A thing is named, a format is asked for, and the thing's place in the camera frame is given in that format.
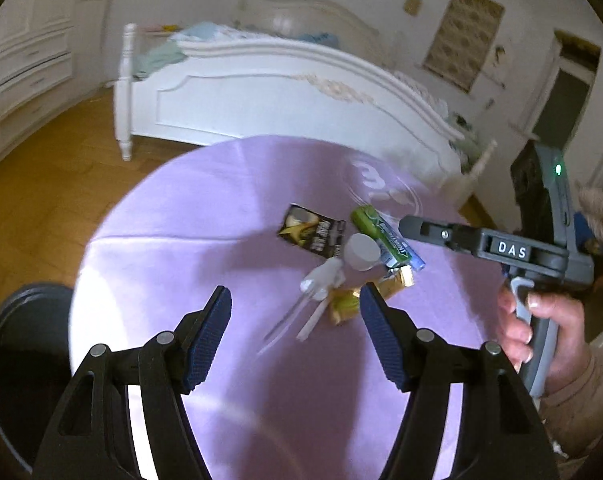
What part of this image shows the green cloth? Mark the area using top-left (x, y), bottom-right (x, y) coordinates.
top-left (134, 42), bottom-right (183, 79)

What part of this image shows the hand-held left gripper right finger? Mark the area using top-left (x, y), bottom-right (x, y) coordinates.
top-left (359, 281), bottom-right (562, 480)

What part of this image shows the teal cloth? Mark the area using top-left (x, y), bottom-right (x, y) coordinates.
top-left (301, 32), bottom-right (343, 47)

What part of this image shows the white round cap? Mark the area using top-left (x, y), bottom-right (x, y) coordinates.
top-left (344, 234), bottom-right (381, 272)

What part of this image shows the green gum pack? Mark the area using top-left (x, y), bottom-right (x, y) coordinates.
top-left (350, 205), bottom-right (427, 272)

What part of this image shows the purple tablecloth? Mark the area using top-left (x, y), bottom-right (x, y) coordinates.
top-left (68, 135), bottom-right (522, 480)

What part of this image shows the black snack wrapper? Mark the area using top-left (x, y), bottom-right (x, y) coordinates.
top-left (280, 203), bottom-right (345, 259)

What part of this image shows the dark doorway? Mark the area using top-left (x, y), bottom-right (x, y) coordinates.
top-left (530, 30), bottom-right (602, 137)

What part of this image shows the dark grey round bin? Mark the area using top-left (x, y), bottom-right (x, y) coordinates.
top-left (0, 284), bottom-right (74, 476)

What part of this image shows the person's right hand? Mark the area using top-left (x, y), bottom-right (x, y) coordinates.
top-left (496, 280), bottom-right (591, 377)

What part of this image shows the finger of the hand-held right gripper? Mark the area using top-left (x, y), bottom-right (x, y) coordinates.
top-left (399, 215), bottom-right (482, 257)

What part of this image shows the white wardrobe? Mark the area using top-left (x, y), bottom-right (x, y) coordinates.
top-left (0, 0), bottom-right (118, 173)

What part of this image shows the gold wrapper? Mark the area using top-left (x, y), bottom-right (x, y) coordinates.
top-left (330, 267), bottom-right (415, 324)

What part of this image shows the patterned wall hanging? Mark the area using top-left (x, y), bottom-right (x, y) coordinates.
top-left (424, 0), bottom-right (506, 93)

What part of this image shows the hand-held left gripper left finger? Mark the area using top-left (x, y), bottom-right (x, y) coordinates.
top-left (31, 285), bottom-right (233, 480)

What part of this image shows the dark box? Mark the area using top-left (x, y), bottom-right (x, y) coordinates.
top-left (511, 142), bottom-right (553, 241)

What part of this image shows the pale blue clothes pile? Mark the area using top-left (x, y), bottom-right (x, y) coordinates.
top-left (174, 22), bottom-right (242, 44)

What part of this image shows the person's right forearm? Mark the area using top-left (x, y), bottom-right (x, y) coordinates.
top-left (536, 345), bottom-right (603, 476)

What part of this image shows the white wooden bed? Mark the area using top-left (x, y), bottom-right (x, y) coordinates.
top-left (112, 0), bottom-right (497, 202)

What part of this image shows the white straw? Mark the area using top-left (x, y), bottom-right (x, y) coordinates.
top-left (296, 300), bottom-right (332, 342)

